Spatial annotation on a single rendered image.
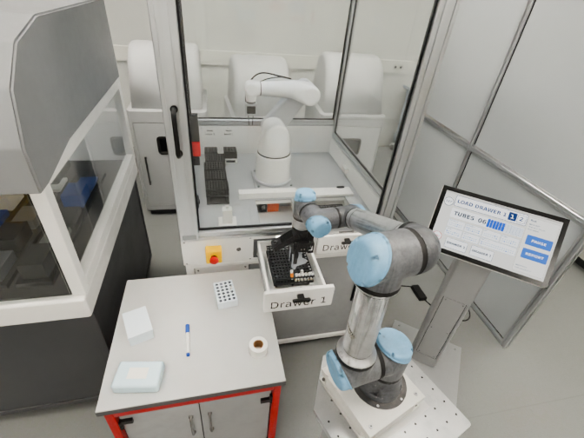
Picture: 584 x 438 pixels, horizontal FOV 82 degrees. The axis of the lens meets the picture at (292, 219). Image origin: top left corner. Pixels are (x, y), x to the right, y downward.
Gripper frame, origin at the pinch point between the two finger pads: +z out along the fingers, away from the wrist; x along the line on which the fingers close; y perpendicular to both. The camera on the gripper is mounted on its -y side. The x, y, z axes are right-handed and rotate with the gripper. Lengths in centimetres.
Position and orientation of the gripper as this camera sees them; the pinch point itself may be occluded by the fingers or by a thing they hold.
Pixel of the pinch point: (291, 263)
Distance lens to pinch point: 139.6
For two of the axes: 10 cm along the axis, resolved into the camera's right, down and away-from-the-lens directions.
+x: -2.0, -6.0, 7.7
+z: -0.9, 8.0, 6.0
